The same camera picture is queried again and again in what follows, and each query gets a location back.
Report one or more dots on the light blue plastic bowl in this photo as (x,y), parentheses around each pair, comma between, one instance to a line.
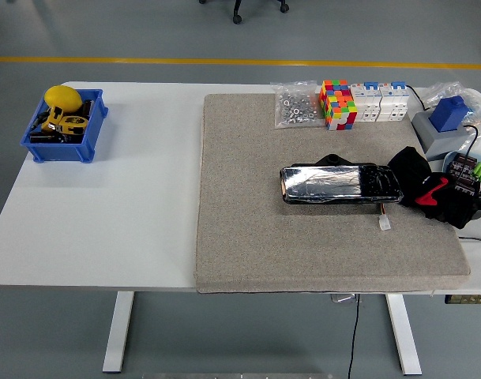
(446,163)

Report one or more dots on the black office chair base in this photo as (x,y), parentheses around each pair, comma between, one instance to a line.
(237,10)

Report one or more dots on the black rag with red tag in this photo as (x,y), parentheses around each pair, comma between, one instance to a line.
(412,166)

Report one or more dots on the grey-brown felt mat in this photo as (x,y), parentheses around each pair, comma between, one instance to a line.
(244,197)

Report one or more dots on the multicoloured cube puzzle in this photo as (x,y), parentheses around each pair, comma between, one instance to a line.
(337,106)

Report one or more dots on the metal bracket under table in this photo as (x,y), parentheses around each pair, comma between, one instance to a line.
(344,298)

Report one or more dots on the black panel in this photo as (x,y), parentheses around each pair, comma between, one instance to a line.
(327,185)

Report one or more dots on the yellow tape measure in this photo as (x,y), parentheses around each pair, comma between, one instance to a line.
(72,123)

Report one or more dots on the blue plastic block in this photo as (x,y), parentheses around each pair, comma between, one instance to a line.
(447,114)

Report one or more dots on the yellow lemon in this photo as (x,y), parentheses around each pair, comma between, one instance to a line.
(62,98)

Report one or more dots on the crumpled clear plastic bag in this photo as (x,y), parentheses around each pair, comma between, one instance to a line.
(479,104)

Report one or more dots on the blue plastic bin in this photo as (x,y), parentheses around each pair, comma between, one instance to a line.
(62,152)

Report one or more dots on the white circuit breaker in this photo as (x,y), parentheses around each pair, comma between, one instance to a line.
(366,104)
(394,104)

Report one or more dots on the clear bag of metal nuts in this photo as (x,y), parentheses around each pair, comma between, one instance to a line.
(297,108)

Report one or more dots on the grey plastic base block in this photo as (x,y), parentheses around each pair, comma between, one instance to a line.
(441,142)

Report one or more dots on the white table leg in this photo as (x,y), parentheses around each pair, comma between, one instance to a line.
(402,335)
(119,335)

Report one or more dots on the table height control panel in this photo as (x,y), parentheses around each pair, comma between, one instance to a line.
(469,299)

